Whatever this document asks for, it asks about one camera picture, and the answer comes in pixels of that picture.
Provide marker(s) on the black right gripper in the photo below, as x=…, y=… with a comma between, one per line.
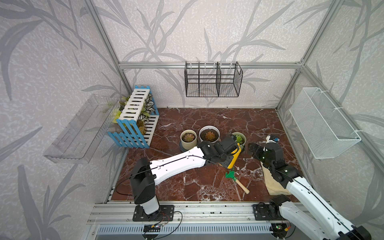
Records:
x=260, y=148

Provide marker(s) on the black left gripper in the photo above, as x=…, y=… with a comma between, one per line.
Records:
x=229, y=159

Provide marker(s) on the yellow watering can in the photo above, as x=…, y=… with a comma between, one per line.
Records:
x=230, y=159

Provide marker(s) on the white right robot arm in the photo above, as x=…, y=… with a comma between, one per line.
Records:
x=322, y=222

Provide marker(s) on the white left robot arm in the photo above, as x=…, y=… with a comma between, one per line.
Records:
x=146, y=175

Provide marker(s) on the red orange succulent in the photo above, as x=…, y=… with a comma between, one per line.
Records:
x=210, y=136

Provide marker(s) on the bright green succulent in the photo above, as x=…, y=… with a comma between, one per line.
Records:
x=239, y=139

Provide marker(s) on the pink green succulent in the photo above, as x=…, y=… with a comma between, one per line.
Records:
x=188, y=137

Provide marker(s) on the white plastic pot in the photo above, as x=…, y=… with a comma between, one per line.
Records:
x=206, y=129

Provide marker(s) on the light green ribbed pot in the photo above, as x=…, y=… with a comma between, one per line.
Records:
x=245, y=139

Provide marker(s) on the cream ribbed pot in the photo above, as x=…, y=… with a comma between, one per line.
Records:
x=189, y=131

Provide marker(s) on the blue grey saucer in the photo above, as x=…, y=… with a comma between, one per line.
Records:
x=181, y=147

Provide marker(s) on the striped leaf potted plant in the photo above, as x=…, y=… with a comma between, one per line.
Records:
x=144, y=115

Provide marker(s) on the blue white slatted shelf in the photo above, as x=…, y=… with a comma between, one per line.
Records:
x=129, y=135

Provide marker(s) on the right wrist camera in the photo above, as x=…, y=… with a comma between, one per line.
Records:
x=271, y=139

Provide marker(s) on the green rake wooden handle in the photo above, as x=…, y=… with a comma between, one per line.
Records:
x=231, y=175

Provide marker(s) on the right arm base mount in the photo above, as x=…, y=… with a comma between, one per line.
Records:
x=269, y=211

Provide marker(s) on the white wire mesh basket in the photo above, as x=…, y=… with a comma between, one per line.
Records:
x=326, y=131

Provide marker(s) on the black wire basket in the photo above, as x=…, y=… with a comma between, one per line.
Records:
x=213, y=80

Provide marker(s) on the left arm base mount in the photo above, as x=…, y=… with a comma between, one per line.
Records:
x=164, y=213

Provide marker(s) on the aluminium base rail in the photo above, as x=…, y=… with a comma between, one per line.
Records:
x=191, y=219

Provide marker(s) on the clear acrylic wall shelf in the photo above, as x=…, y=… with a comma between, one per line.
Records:
x=79, y=140

